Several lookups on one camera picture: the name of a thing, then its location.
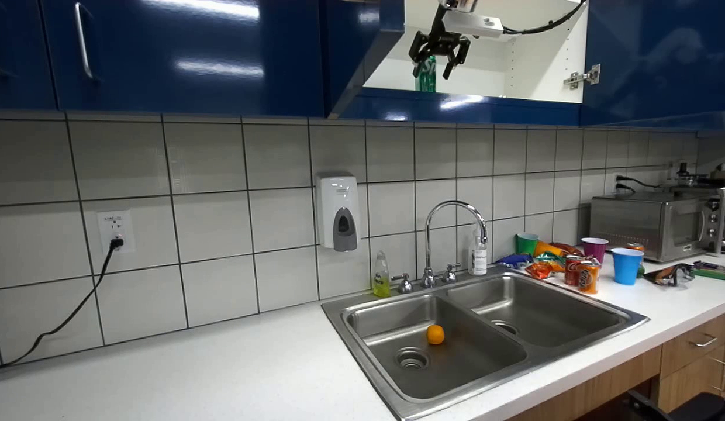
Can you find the metal cabinet hinge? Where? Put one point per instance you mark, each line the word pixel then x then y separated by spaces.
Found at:
pixel 583 75

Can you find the silver toaster oven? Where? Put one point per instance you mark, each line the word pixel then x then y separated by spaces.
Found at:
pixel 651 223

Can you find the orange snack bag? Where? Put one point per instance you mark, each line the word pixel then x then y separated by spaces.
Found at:
pixel 541 270

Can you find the small orange ball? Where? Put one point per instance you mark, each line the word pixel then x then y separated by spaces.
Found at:
pixel 435 335

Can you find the chrome gooseneck faucet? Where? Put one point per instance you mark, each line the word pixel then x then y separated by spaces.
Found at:
pixel 428 241

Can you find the open white-interior wall cabinet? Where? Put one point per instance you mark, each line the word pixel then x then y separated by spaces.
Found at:
pixel 526 71

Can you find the white wall soap dispenser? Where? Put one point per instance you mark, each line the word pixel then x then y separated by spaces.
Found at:
pixel 337 210

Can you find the stainless steel double sink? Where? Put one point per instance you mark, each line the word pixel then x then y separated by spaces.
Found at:
pixel 550 318

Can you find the green plastic cup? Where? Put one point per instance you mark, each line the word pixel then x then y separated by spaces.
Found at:
pixel 525 244

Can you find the black and orange tool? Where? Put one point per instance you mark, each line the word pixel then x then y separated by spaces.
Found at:
pixel 668 275

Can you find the white pump bottle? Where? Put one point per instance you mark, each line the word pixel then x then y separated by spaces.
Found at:
pixel 480 257

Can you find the orange soda can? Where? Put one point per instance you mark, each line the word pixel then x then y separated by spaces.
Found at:
pixel 587 276

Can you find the purple plastic cup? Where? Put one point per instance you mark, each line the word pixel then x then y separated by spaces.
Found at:
pixel 594 248

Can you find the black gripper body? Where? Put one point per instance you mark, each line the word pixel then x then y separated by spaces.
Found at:
pixel 443 36

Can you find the wooden base cabinet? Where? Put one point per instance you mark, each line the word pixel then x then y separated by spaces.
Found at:
pixel 691 366

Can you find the green hand tool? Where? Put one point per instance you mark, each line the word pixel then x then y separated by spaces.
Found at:
pixel 714 271

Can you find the blue snack bag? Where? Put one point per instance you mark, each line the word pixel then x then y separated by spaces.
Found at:
pixel 511 259

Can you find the white wall outlet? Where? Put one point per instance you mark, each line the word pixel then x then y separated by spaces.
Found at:
pixel 114 227

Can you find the green sprite can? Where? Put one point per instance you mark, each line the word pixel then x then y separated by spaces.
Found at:
pixel 426 77

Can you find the green dish soap bottle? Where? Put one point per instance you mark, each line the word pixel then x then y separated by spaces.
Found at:
pixel 382 282

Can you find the blue plastic cup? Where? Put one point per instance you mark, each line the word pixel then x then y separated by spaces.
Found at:
pixel 627 268

